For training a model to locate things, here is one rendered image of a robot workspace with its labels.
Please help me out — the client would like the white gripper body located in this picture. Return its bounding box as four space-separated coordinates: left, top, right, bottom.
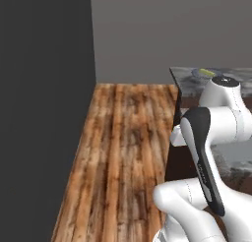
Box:
169 123 188 148

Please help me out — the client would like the grey plate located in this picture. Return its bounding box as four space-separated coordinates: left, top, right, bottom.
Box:
190 68 219 81

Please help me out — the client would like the dark grey fridge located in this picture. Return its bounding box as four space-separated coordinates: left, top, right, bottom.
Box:
0 0 97 242

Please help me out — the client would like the marble top dark counter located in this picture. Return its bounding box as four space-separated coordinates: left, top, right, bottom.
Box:
163 66 252 195

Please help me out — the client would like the yellow-green food item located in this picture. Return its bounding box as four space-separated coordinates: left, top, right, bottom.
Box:
199 68 217 78

